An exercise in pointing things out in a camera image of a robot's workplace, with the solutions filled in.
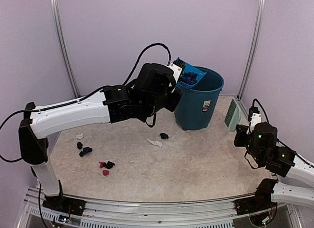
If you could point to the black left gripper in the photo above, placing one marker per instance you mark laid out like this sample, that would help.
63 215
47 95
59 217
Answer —
172 106

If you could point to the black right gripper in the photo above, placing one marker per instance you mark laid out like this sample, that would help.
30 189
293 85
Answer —
241 129

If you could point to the light green hand brush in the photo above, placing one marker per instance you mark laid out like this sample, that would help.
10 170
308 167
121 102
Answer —
233 116

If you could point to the blue plastic dustpan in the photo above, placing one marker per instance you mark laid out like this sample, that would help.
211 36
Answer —
190 68

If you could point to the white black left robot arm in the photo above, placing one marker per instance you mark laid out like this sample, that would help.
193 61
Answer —
108 104

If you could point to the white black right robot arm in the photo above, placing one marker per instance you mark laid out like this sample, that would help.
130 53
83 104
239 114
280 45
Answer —
285 162

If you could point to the dark blue scrap centre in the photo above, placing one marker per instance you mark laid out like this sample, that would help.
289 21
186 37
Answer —
190 78

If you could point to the teal plastic trash bin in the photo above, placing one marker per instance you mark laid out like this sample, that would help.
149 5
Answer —
198 103

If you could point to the dark blue scrap near bin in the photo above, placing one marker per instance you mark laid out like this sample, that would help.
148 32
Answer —
164 136

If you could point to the white paper scrap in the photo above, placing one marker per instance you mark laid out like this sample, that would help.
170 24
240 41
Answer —
154 143

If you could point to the white scrap far left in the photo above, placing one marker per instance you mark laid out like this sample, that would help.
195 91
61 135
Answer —
80 136

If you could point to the black scrap by pink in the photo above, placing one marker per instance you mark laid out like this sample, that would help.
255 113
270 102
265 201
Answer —
109 165

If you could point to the dark blue scrap far left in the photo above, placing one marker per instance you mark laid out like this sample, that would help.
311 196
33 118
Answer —
85 151

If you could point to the black scrap far left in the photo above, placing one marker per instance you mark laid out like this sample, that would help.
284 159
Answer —
79 145

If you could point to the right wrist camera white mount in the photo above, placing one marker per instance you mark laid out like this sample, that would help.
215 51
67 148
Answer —
254 117

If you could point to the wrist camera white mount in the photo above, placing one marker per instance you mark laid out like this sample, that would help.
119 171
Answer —
254 117
177 66

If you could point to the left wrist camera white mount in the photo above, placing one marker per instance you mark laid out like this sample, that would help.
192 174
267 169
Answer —
177 66

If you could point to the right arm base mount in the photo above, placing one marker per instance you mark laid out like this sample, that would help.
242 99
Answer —
261 199

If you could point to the aluminium front rail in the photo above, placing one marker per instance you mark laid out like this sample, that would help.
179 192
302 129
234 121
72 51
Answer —
217 213

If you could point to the right aluminium frame post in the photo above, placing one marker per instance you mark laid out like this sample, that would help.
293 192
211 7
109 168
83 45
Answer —
253 48

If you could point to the aluminium frame post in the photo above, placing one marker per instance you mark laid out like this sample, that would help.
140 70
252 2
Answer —
253 48
63 49

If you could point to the left aluminium frame post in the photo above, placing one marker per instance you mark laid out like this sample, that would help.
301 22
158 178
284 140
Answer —
63 49

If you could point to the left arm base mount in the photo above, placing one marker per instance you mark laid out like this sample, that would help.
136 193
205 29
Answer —
64 204

